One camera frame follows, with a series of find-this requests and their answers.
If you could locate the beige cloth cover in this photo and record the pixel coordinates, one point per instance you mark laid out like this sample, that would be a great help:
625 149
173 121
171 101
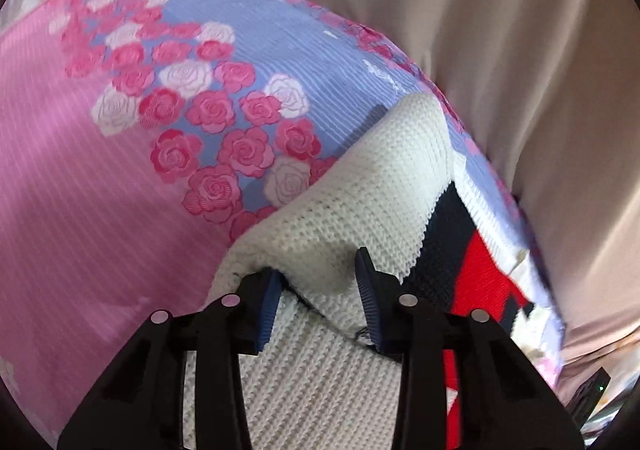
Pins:
500 55

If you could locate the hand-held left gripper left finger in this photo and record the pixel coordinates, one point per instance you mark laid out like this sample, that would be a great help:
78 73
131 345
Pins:
266 305

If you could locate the pink floral bed sheet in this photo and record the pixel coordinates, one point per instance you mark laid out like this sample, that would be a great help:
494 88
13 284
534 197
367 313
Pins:
115 170

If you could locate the dark box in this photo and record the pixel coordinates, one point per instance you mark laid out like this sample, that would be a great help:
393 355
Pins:
587 395

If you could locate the white knitted sweater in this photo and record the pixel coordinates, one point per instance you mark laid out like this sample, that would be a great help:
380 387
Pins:
370 200

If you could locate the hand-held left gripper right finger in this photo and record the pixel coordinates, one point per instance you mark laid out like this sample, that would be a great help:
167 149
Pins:
371 302

